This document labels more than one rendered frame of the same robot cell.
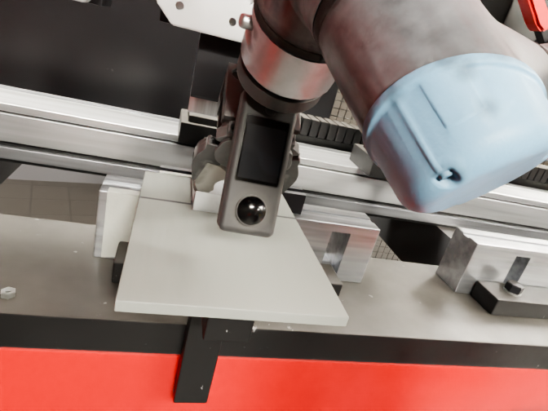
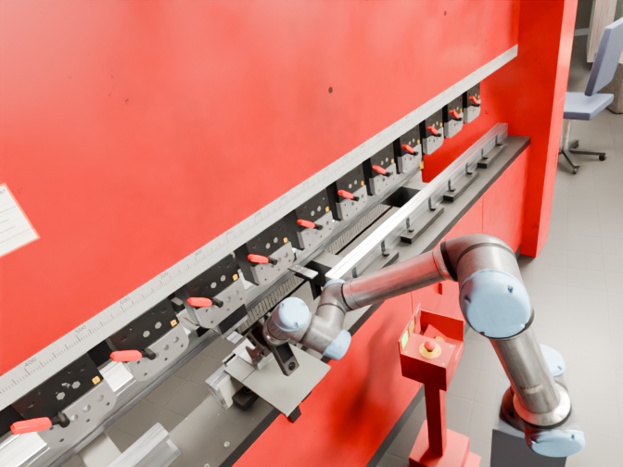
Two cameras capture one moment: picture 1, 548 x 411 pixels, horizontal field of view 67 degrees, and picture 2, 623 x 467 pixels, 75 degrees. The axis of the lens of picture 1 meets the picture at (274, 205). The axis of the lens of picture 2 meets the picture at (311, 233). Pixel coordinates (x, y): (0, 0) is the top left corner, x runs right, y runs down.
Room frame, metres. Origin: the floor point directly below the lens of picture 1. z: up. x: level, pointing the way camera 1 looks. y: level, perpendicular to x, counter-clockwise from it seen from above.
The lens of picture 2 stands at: (-0.44, 0.21, 1.90)
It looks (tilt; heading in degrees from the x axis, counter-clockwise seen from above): 31 degrees down; 335
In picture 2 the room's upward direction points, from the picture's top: 13 degrees counter-clockwise
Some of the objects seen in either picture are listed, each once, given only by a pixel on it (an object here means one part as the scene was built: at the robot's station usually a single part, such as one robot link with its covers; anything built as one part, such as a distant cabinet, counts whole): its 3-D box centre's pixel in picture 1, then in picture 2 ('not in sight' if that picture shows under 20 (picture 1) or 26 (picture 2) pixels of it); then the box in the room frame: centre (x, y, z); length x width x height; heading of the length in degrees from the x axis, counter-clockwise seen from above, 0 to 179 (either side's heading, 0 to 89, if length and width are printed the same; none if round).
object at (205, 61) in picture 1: (234, 81); (231, 316); (0.53, 0.09, 1.13); 0.10 x 0.02 x 0.10; 107
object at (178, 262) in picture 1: (224, 232); (275, 369); (0.39, 0.04, 1.00); 0.26 x 0.18 x 0.01; 17
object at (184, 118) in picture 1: (215, 139); (214, 323); (0.68, 0.12, 1.01); 0.26 x 0.12 x 0.05; 17
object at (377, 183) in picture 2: not in sight; (375, 168); (0.75, -0.66, 1.26); 0.15 x 0.09 x 0.17; 107
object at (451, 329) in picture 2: not in sight; (432, 345); (0.33, -0.49, 0.75); 0.20 x 0.16 x 0.18; 116
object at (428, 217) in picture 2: not in sight; (423, 223); (0.77, -0.89, 0.89); 0.30 x 0.05 x 0.03; 107
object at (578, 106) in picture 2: not in sight; (574, 98); (1.65, -3.55, 0.59); 0.69 x 0.65 x 1.18; 30
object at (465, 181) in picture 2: not in sight; (462, 185); (0.89, -1.27, 0.89); 0.30 x 0.05 x 0.03; 107
